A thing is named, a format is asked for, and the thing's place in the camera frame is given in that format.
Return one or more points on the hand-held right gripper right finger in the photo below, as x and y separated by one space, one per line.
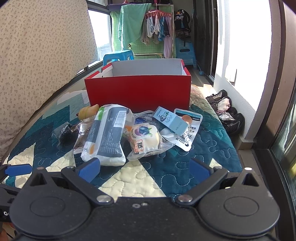
198 169

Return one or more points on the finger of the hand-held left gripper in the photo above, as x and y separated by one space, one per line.
18 169
8 191

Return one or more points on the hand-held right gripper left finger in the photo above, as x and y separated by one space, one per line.
89 168

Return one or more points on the white face mask sachet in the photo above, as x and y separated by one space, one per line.
187 139

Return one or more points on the silver snack packet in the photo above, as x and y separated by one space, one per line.
82 134

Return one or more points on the white grey wet wipes pack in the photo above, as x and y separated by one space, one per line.
108 139

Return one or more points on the small black packet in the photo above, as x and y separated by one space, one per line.
66 134

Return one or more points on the light blue small box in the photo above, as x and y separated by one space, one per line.
173 122

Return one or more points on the blueberry bread packet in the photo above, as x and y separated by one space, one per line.
143 137

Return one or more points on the red cardboard box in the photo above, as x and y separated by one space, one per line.
138 92

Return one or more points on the teal patchwork quilt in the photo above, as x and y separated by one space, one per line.
185 153

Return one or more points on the black shoe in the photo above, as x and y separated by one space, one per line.
235 125
231 112

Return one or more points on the brown shoe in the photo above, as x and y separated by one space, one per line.
216 95
215 104

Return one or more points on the white pink cloth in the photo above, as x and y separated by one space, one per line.
224 103

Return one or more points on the small blue ball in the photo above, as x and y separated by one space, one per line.
201 73

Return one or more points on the floral beige curtain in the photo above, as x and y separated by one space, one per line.
34 69

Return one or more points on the blue plastic stool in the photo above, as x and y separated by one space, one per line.
118 55

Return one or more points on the stack of blue stools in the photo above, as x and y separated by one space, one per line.
186 52

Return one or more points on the clothes drying rack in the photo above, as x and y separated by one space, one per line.
148 55

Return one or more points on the lilac hanging cloth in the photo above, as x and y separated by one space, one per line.
168 41

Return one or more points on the dark sliding door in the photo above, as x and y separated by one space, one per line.
203 34

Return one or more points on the glass window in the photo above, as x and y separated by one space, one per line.
101 34

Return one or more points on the row of hanging socks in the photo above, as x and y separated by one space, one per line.
151 27

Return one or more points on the black printed bag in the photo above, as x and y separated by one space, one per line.
181 19

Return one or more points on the green towel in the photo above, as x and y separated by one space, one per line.
131 23

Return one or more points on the pink clip hanger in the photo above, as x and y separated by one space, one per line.
159 12

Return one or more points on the dark brown window frame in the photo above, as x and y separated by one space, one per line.
272 104

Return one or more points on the beige wall socket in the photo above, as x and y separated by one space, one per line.
233 76

